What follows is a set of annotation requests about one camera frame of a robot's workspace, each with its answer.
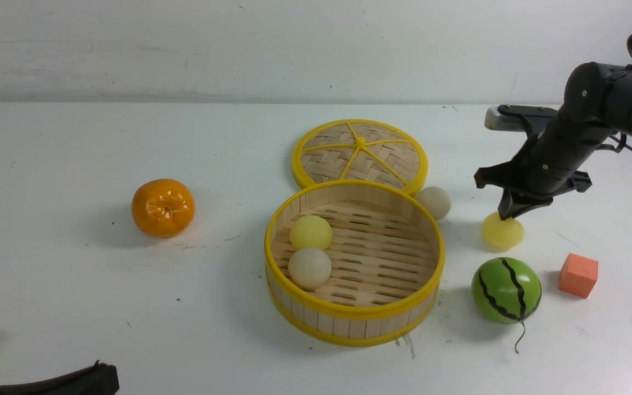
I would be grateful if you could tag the woven bamboo steamer lid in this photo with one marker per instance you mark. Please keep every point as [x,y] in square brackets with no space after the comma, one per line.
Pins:
[360,149]

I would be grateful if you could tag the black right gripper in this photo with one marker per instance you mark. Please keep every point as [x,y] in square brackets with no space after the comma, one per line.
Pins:
[545,167]

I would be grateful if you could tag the orange foam cube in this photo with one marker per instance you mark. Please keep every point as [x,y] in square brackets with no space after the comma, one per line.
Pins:
[578,275]

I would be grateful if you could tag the yellow bun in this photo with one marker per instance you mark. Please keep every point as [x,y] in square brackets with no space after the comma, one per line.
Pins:
[311,232]
[501,234]

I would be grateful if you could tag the bamboo steamer tray yellow rim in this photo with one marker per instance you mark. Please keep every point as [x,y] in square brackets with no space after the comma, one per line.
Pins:
[387,256]

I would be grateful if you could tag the orange plastic tangerine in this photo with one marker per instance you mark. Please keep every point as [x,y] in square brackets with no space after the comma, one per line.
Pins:
[163,208]

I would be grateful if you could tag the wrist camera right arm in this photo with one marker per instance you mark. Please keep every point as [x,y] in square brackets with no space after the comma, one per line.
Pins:
[532,120]

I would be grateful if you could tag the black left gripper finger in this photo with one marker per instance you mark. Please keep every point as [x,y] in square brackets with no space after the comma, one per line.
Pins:
[99,378]

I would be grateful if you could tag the dark robot arm right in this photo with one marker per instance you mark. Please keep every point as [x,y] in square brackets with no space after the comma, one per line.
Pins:
[596,114]

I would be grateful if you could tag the white bun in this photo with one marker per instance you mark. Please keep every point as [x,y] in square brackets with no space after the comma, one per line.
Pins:
[436,200]
[309,268]

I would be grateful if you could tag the green toy watermelon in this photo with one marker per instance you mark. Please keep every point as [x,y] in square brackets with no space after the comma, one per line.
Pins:
[507,291]

